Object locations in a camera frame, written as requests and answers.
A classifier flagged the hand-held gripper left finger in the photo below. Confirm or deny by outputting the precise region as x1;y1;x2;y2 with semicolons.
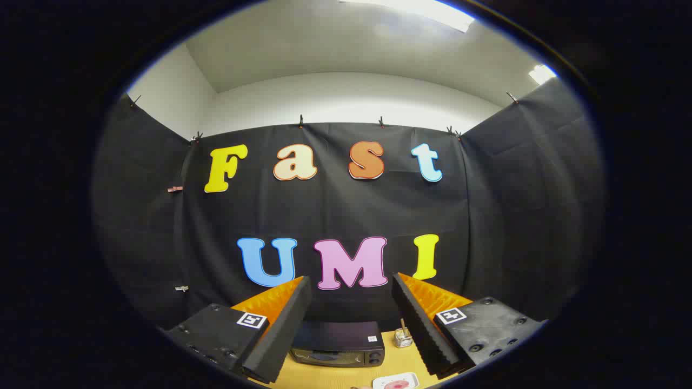
162;276;313;385

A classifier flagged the black toaster oven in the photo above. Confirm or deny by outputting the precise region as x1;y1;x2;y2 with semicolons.
289;321;385;369

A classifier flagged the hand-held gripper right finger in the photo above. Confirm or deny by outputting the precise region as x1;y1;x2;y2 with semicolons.
391;272;547;380

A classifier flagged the small glass container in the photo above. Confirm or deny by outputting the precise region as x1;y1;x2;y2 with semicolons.
393;318;414;348

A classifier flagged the white square plate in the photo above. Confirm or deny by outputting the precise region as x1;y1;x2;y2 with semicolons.
372;372;420;389

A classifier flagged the ceiling light panel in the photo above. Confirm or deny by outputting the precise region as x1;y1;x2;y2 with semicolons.
529;64;557;85
341;0;476;33

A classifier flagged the row of black clips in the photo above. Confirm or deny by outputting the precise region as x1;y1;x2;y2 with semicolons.
130;92;520;144

